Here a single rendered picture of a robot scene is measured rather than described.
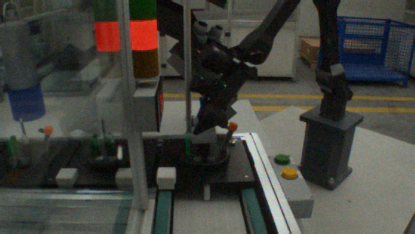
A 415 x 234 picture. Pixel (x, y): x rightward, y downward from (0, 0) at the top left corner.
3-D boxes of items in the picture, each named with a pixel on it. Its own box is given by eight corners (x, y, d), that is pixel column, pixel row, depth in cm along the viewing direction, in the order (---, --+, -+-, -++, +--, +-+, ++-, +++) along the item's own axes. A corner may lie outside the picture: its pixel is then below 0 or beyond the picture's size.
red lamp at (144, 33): (158, 44, 60) (158, 18, 58) (156, 49, 55) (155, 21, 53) (132, 45, 60) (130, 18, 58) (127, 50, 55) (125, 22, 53)
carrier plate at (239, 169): (240, 142, 101) (241, 136, 100) (255, 187, 79) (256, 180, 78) (163, 144, 100) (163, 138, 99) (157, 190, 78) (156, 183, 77)
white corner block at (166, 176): (176, 180, 83) (176, 166, 81) (176, 190, 78) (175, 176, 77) (158, 180, 82) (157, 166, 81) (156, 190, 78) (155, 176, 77)
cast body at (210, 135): (215, 135, 89) (215, 112, 86) (216, 143, 85) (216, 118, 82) (184, 136, 88) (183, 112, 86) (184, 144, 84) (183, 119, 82)
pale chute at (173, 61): (229, 107, 119) (238, 99, 117) (227, 121, 107) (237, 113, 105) (174, 52, 113) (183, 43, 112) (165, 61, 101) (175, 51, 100)
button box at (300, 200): (287, 172, 95) (290, 153, 92) (311, 218, 75) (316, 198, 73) (264, 172, 94) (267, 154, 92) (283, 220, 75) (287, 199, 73)
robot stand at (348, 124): (352, 172, 101) (364, 115, 93) (332, 191, 92) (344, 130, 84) (313, 156, 111) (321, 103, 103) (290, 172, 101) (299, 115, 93)
